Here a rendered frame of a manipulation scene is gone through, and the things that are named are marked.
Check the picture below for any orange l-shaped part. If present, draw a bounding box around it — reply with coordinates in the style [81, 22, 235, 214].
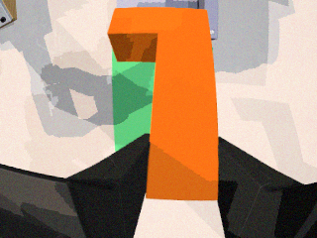
[107, 7, 219, 201]

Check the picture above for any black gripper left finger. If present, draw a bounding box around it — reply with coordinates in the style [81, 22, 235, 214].
[0, 132, 151, 238]

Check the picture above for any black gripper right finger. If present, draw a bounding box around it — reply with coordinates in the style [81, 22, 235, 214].
[217, 136, 317, 238]

